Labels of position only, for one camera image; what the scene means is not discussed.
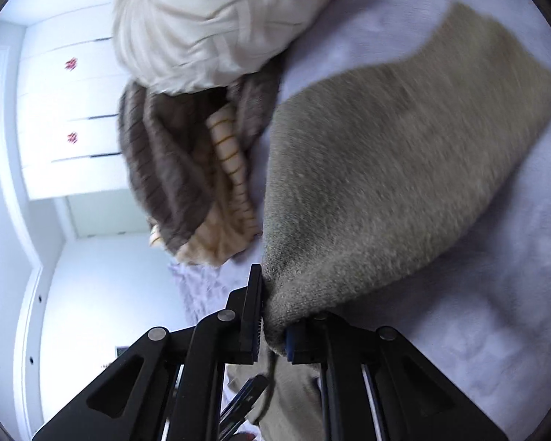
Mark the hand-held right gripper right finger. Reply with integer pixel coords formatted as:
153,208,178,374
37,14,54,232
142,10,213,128
285,311,510,441

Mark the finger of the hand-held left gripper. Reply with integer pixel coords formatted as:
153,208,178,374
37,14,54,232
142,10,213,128
219,374,269,437

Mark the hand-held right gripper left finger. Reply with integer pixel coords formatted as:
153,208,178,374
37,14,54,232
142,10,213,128
31,264,264,441

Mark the olive knit sweater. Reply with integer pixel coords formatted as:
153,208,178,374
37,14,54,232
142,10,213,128
245,0,551,441

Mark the lavender embossed blanket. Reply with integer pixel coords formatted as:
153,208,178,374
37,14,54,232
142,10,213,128
168,0,551,441

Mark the cream striped brown fleece garment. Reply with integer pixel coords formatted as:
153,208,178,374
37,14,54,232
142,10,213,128
117,62,285,267

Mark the white wardrobe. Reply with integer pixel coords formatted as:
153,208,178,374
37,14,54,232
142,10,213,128
16,2,143,200

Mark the white pleated cushion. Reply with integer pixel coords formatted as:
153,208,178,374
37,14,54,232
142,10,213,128
111,0,363,97

